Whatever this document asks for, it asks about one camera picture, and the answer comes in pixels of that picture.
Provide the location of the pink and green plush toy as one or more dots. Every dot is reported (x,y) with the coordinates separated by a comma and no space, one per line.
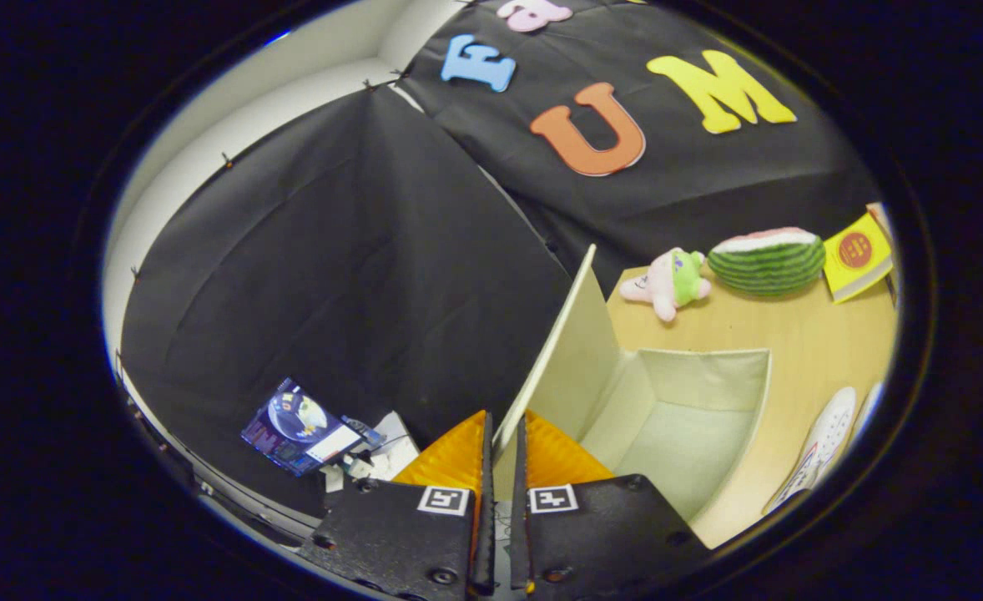
(667,280)

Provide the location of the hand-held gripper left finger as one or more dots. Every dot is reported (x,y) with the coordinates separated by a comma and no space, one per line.
(408,542)

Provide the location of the beige book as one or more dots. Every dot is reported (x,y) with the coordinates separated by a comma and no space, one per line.
(879,215)

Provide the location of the yellow book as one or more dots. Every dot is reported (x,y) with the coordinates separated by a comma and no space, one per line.
(854,250)

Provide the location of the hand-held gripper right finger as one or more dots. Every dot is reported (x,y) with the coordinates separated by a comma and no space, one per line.
(608,534)

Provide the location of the white striped canvas shoe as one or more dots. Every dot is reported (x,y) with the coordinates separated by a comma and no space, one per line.
(817,451)
(869,409)

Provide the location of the tablet with lit screen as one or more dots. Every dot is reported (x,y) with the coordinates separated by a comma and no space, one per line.
(295,421)

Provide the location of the beige fabric storage box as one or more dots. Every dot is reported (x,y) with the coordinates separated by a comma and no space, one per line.
(683,417)

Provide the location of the white papers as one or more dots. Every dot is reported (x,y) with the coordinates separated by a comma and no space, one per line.
(391,446)

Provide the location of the watermelon slice plush toy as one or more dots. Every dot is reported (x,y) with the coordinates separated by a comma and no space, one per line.
(767,263)

